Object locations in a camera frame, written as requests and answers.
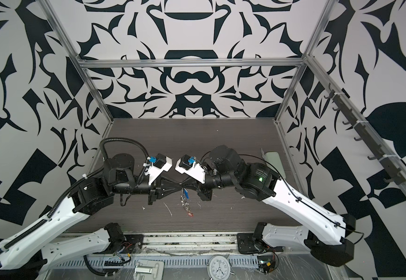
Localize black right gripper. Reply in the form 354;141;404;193
181;160;241;200

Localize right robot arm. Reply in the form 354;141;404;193
175;145;356;267

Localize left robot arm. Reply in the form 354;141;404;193
0;138;180;280

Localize mint green glasses case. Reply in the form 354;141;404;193
261;149;286;179

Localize white table clock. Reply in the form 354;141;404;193
207;255;232;280

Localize white plastic hinge block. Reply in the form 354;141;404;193
133;260;165;280

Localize small green circuit board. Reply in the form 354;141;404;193
258;253;279;275

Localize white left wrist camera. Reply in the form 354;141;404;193
144;154;173;186

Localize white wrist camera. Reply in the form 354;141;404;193
175;155;206;184
144;154;173;186

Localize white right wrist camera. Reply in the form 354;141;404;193
175;155;206;184

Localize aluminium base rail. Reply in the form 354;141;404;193
76;230;295;254

